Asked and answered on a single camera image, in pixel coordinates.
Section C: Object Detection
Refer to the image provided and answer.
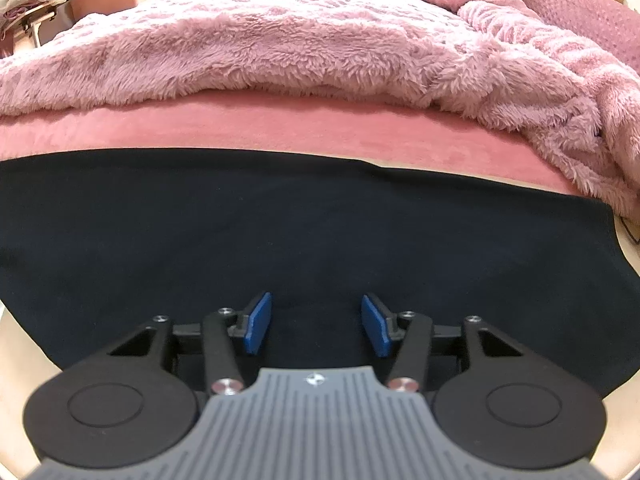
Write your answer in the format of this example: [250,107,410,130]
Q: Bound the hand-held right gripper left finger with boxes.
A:
[102,291,274,395]

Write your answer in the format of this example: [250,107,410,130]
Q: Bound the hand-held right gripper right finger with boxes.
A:
[361,294,535,394]

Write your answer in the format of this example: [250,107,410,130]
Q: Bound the black pants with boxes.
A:
[0,147,640,394]

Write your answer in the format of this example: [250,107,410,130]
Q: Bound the pink bed sheet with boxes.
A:
[0,92,583,196]

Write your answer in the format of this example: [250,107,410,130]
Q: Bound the pink fluffy blanket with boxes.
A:
[0,0,640,221]

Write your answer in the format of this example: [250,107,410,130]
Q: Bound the pink dotted pillow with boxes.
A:
[509,0,640,72]

